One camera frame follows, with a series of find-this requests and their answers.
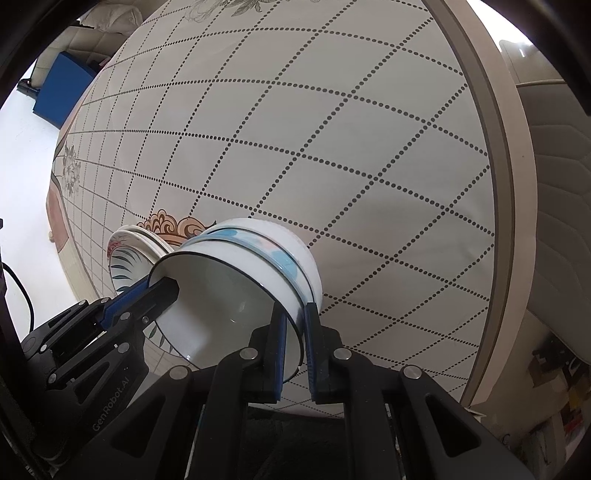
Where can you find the beige upholstered chair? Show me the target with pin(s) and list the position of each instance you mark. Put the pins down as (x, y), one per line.
(558, 184)

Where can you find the round patterned dining table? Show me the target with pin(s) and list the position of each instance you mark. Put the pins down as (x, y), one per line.
(323, 138)

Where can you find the white bowl with black rim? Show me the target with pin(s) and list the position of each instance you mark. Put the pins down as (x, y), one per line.
(221, 304)

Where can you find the white plate with blue leaves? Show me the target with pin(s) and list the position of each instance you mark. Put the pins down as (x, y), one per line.
(127, 273)

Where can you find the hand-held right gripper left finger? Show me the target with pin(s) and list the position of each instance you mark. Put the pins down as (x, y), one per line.
(278, 355)

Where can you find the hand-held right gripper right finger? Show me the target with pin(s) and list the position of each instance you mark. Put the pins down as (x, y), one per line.
(311, 355)

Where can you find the blue box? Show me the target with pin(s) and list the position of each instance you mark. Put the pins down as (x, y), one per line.
(64, 87)

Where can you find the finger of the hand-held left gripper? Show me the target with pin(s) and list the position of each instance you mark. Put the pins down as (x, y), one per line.
(129, 297)
(161, 297)

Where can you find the white bowl with blue clouds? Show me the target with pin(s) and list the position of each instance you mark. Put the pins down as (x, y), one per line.
(282, 264)

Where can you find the beige sofa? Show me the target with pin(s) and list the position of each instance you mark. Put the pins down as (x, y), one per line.
(78, 32)

